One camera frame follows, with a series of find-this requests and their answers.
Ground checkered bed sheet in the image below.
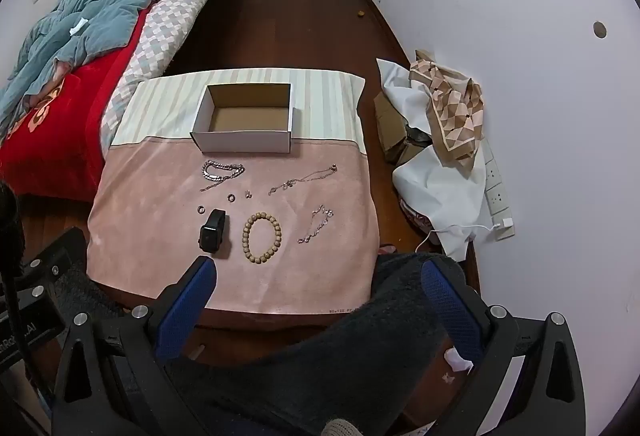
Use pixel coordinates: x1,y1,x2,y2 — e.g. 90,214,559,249
100,0,246,152

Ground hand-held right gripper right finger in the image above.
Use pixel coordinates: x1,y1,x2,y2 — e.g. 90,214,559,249
420,256,587,436

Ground chunky silver chain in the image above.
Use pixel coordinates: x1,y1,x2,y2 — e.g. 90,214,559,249
199,159,247,193

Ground pink and striped cloth mat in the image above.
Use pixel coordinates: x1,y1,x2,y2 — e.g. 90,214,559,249
87,68,379,317

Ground white cloth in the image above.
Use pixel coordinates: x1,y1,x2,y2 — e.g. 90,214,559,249
376,58,493,263

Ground blue-grey quilt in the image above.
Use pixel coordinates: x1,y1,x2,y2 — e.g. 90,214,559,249
0,0,246,132

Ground brown cardboard box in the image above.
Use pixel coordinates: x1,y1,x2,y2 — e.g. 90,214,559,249
374,92,433,164

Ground white charger cable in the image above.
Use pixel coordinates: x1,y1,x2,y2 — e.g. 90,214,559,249
415,215,514,253

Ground brown patterned scarf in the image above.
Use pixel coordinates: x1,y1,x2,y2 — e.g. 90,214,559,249
408,49,485,167

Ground thin pendant necklace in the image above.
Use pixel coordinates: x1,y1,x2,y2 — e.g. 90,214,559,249
268,165,340,196

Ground black smartwatch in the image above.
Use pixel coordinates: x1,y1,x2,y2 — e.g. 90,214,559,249
198,209,227,253

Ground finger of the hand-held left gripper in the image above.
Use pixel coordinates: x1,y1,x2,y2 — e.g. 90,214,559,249
20,226,88,314

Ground white cardboard box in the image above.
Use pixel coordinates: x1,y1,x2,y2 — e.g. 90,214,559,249
190,83,295,154

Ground thin silver chain bracelet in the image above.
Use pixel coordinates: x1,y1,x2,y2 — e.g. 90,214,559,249
297,205,335,245

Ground wooden bead bracelet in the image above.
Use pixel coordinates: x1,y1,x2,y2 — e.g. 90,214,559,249
242,212,282,265

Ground person's dark fleece pants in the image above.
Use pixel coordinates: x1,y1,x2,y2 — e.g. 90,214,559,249
52,252,483,436

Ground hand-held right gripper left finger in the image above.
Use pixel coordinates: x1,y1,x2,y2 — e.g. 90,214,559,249
50,255,219,436

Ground white power strip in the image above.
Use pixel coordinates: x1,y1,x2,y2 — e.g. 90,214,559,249
482,139,516,241

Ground white paper scrap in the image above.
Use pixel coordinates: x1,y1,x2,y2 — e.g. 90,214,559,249
444,347,474,373

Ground bed with red blanket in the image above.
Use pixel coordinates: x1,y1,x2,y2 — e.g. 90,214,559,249
0,0,196,199

